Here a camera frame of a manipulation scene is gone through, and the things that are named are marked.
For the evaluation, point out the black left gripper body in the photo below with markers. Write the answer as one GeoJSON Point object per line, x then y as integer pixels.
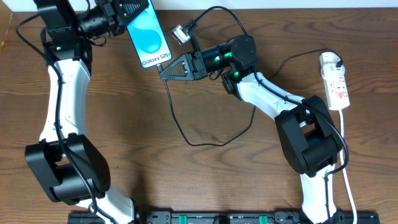
{"type": "Point", "coordinates": [117, 16]}

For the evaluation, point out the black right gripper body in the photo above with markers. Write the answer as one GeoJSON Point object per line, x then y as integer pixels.
{"type": "Point", "coordinates": [198, 65]}

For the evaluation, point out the blue Galaxy smartphone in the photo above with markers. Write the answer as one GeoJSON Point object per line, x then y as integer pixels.
{"type": "Point", "coordinates": [148, 38]}

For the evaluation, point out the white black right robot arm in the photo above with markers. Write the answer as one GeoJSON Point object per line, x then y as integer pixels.
{"type": "Point", "coordinates": [310, 141]}

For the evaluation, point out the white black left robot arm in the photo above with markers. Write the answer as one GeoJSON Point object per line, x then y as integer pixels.
{"type": "Point", "coordinates": [66, 164]}

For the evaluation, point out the white USB charger plug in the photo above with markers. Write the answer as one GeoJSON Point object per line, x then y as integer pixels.
{"type": "Point", "coordinates": [331, 65]}

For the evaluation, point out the white power strip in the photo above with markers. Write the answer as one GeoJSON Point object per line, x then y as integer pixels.
{"type": "Point", "coordinates": [335, 89]}

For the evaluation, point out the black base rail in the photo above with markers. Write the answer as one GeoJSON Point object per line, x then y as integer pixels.
{"type": "Point", "coordinates": [288, 217]}

